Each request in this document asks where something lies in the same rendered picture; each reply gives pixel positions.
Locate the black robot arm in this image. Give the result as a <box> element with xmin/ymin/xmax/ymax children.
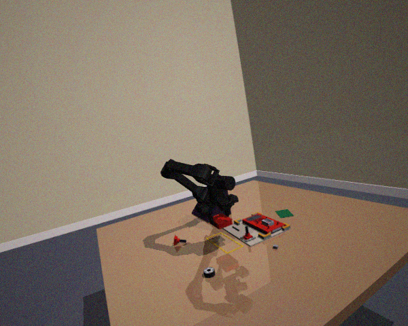
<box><xmin>160</xmin><ymin>159</ymin><xmax>235</xmax><ymax>211</ymax></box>

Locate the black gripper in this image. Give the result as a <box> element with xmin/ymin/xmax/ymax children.
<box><xmin>196</xmin><ymin>189</ymin><xmax>239</xmax><ymax>224</ymax></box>

